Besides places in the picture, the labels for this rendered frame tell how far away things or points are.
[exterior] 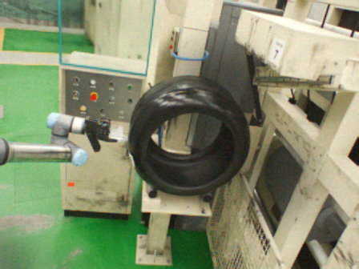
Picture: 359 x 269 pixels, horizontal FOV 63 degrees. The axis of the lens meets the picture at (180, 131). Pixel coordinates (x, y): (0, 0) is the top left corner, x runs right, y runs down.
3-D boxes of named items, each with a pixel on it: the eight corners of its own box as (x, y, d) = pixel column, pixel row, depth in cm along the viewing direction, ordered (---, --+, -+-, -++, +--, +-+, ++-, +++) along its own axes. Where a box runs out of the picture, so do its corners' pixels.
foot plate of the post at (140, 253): (137, 234, 234) (138, 231, 233) (170, 237, 238) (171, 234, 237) (135, 264, 211) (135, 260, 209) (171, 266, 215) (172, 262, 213)
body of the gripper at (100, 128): (110, 126, 131) (82, 121, 129) (106, 142, 135) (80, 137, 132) (112, 119, 138) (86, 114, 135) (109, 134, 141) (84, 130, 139)
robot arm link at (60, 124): (50, 126, 136) (52, 109, 133) (74, 130, 138) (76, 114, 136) (44, 132, 129) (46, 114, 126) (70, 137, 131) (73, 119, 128)
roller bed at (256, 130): (219, 150, 195) (230, 110, 181) (240, 153, 197) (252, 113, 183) (226, 168, 177) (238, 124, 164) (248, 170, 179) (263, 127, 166)
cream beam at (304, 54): (232, 40, 147) (240, 9, 140) (279, 47, 151) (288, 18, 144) (277, 76, 94) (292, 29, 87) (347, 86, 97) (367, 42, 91)
